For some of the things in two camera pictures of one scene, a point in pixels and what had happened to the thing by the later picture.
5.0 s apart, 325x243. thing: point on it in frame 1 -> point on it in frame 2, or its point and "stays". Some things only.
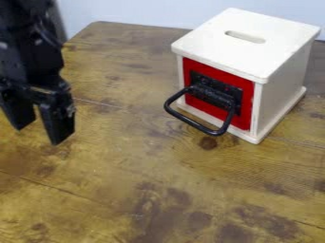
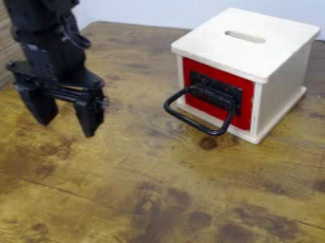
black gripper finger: x=17 y=108 -> x=41 y=102
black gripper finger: x=60 y=114 -> x=89 y=114
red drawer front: x=211 y=106 stays
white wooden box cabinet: x=242 y=70 stays
